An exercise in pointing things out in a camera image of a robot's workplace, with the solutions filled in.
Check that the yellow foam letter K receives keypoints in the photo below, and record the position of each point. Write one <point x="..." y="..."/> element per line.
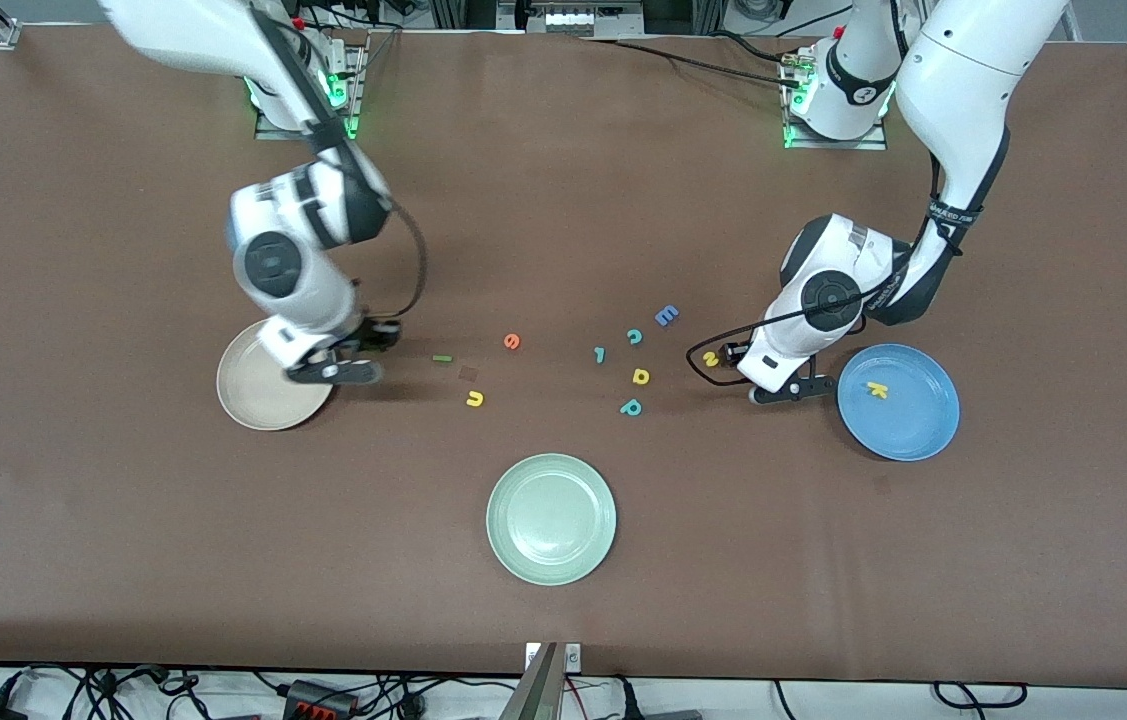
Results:
<point x="876" y="390"/>

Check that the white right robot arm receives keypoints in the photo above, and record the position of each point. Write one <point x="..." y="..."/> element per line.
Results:
<point x="273" y="265"/>

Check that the pale brown round plate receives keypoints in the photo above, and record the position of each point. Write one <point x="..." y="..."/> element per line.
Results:
<point x="263" y="400"/>

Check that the blue round plate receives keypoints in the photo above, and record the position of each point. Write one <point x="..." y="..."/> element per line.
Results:
<point x="908" y="420"/>

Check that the blue foam letter E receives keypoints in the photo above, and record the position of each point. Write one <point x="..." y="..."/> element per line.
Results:
<point x="661" y="317"/>

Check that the teal foam letter P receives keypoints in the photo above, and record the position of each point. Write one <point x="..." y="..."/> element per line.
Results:
<point x="626" y="409"/>

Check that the pale green round plate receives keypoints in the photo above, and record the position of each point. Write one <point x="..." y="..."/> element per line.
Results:
<point x="551" y="520"/>

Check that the brown table cover sheet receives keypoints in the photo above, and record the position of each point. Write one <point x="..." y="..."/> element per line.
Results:
<point x="123" y="550"/>

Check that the black power strip red switches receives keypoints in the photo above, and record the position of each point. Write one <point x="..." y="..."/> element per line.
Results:
<point x="323" y="700"/>

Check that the aluminium equipment rack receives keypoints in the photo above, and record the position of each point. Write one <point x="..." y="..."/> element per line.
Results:
<point x="573" y="18"/>

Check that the white metal bracket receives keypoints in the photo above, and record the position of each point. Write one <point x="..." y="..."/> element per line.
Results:
<point x="573" y="657"/>

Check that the aluminium camera mast profile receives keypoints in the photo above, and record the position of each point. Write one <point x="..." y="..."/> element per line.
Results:
<point x="533" y="695"/>

